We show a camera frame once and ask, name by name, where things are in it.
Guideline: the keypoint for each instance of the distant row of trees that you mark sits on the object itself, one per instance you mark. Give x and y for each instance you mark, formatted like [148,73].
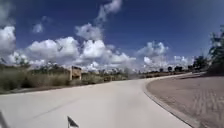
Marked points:
[176,69]

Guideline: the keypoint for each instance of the brown bare ground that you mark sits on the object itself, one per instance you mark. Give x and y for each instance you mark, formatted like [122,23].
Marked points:
[196,96]

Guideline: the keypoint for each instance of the pale concrete path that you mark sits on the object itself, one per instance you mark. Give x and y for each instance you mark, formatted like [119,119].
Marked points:
[110,103]

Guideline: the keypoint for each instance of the concrete kerb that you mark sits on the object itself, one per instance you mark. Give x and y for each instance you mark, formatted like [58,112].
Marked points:
[160,102]

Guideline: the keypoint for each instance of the dry scrub strip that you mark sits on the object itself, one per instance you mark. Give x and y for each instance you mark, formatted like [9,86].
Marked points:
[36,78]

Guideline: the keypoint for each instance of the dark green tree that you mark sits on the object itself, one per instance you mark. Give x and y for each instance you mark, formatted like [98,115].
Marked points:
[217,55]

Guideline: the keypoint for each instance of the small brown structure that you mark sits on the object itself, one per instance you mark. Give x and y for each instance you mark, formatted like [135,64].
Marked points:
[76,73]

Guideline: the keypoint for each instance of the robot's own part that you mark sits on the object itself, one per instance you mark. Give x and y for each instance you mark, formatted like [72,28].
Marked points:
[71,122]

